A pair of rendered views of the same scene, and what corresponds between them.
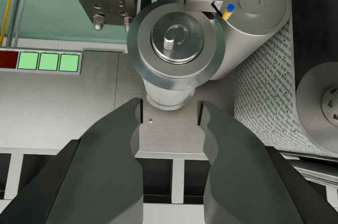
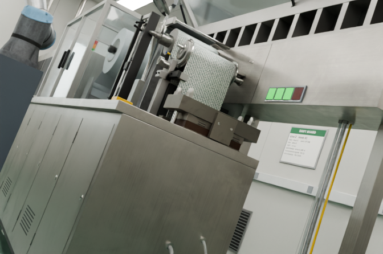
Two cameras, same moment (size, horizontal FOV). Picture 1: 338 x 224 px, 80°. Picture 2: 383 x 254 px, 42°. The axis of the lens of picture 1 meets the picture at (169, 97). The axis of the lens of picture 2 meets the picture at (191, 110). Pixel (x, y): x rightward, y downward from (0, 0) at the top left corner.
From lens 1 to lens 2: 2.24 m
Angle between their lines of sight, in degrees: 65
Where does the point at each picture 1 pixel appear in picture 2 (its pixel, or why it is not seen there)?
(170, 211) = (263, 18)
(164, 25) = (181, 53)
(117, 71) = (255, 90)
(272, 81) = not seen: hidden behind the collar
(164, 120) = (247, 64)
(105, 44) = not seen: outside the picture
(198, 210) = (253, 21)
